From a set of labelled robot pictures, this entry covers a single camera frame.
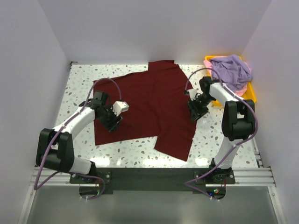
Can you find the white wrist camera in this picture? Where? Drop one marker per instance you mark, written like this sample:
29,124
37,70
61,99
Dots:
192,93
119,107

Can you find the lavender t shirt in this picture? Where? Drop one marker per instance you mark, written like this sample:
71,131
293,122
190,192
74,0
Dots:
236,70

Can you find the pink t shirt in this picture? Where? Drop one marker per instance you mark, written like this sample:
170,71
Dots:
244,91

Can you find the yellow plastic bin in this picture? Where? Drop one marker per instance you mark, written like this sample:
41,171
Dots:
247,93

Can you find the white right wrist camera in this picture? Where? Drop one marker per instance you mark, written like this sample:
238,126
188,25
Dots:
192,93

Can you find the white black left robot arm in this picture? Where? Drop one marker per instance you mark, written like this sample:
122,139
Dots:
55,149

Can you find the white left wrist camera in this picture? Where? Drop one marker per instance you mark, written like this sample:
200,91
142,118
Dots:
119,107

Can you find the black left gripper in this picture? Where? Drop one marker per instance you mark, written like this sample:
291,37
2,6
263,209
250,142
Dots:
112,125

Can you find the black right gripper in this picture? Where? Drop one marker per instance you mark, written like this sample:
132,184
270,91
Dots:
196,113

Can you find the dark red t shirt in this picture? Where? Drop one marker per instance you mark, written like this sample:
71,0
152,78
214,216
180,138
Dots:
157,107

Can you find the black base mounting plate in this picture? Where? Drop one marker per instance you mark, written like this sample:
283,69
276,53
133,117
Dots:
155,179

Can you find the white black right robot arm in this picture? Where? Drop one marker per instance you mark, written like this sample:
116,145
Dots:
238,124

